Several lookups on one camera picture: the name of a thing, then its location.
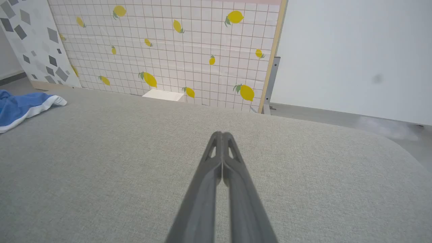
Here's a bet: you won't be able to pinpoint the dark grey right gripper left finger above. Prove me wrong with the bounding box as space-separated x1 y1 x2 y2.
165 131 224 243

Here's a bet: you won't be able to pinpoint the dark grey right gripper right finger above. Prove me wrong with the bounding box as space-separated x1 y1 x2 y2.
222 132 279 243

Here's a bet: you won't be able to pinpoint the blue shorts with white trim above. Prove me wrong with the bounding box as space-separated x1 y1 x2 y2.
0 90 67 134

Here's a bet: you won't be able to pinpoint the grey fabric sofa cushion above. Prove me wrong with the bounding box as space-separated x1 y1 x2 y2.
0 86 432 243

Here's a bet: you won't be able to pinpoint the white rectangular box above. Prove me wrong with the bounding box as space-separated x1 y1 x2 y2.
142 89 185 102

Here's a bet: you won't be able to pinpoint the grey metal panel stand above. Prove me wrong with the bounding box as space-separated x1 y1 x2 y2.
263 57 281 115

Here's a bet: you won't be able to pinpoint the lemon print grid panel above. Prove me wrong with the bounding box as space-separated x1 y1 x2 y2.
47 0 288 114

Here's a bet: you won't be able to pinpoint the white panel with grey shapes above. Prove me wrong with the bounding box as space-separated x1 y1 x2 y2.
0 0 82 89

